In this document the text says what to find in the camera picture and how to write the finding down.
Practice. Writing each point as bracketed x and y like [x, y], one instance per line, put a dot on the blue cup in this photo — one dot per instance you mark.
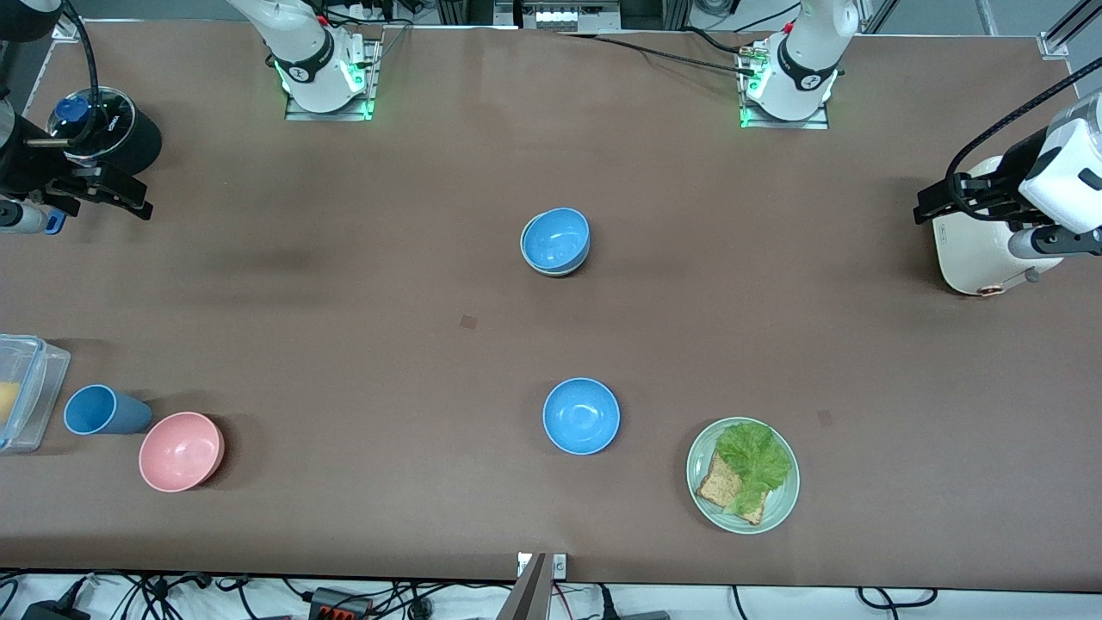
[108, 412]

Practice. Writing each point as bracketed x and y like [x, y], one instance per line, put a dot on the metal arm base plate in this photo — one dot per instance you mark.
[788, 125]
[331, 114]

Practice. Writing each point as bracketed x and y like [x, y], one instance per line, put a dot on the clear plastic container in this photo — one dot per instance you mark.
[39, 387]

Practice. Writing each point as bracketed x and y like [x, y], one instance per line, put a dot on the white toaster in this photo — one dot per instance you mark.
[973, 250]

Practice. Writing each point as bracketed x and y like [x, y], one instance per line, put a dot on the aluminium corner bracket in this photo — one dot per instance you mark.
[1052, 45]

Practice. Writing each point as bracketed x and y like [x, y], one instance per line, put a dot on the pink bowl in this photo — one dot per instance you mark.
[179, 452]

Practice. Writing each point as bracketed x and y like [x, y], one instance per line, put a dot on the black round jar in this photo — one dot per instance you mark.
[129, 138]

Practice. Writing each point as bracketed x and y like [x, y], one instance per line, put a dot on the silver electronics box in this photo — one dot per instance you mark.
[568, 17]

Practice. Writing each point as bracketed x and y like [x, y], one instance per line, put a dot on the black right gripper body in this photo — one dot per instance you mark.
[27, 164]

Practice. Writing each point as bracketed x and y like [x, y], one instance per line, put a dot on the lettuce leaf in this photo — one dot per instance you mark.
[758, 456]

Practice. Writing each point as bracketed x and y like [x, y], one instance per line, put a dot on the white metal bracket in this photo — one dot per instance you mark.
[559, 566]

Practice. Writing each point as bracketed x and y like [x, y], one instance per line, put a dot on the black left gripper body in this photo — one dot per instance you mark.
[1009, 178]

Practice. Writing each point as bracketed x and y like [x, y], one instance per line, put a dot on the green plate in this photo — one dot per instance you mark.
[702, 456]

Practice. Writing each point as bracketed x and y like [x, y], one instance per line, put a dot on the blue bowl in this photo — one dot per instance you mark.
[555, 239]
[581, 416]

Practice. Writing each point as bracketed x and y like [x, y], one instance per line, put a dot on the green bowl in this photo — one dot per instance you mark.
[555, 273]

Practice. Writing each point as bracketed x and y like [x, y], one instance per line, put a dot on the grey metal post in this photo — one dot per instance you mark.
[527, 598]

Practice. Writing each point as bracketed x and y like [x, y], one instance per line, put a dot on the brown bread slice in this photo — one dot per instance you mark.
[716, 487]

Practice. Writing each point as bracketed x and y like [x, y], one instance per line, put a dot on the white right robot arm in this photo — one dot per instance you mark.
[301, 43]

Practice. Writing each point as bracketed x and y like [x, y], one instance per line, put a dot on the yellow food item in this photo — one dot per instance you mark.
[7, 403]

